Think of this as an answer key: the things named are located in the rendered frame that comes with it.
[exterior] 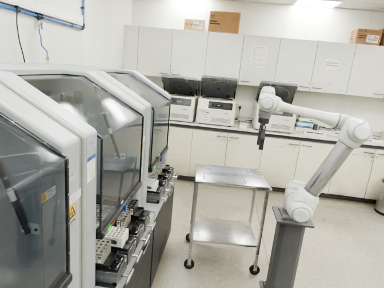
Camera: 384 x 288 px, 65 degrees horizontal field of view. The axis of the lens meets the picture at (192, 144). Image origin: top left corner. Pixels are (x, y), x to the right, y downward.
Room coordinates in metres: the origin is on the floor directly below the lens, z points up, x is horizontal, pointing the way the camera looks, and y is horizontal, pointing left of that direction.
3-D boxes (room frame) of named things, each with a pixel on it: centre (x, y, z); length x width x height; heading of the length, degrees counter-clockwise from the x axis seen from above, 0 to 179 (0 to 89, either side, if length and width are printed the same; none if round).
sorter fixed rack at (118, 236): (1.36, 0.43, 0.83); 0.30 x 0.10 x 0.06; 85
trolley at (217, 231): (2.50, -0.36, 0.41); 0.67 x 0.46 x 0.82; 90
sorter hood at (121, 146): (1.45, 0.56, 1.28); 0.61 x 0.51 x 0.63; 175
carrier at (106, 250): (1.20, 0.35, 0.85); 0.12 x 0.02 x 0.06; 175
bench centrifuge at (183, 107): (4.66, 0.26, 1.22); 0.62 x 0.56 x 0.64; 173
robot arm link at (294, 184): (2.05, -0.79, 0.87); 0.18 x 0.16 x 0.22; 169
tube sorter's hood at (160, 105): (2.30, 0.49, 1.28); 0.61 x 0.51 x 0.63; 175
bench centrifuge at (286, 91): (4.54, -1.17, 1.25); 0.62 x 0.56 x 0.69; 174
